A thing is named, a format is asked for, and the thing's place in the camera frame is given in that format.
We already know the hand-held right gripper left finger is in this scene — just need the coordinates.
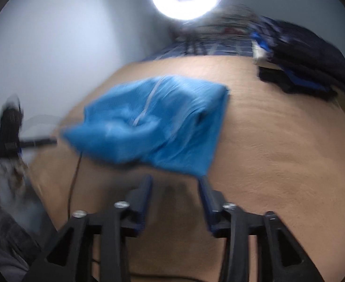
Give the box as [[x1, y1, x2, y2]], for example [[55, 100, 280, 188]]
[[28, 175, 154, 282]]

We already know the black tripod stand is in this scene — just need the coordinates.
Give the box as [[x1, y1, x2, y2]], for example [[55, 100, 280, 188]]
[[169, 20, 210, 56]]

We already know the person's grey striped clothing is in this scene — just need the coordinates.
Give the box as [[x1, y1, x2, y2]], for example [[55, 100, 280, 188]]
[[0, 203, 44, 282]]

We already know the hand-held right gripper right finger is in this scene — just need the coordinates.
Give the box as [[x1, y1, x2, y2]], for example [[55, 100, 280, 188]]
[[199, 177, 326, 282]]

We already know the pile of dark clothes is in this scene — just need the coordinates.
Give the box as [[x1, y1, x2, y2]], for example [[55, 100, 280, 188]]
[[250, 18, 345, 100]]

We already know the person's left hand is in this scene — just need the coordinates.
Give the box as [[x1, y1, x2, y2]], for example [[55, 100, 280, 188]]
[[0, 157, 29, 196]]

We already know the black cable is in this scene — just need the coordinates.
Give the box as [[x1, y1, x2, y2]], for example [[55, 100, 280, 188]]
[[68, 151, 83, 216]]

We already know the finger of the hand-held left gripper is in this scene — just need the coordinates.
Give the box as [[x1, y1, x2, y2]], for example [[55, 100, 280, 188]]
[[20, 137, 58, 148]]

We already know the light blue jacket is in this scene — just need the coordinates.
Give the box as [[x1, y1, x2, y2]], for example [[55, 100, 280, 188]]
[[62, 75, 230, 178]]

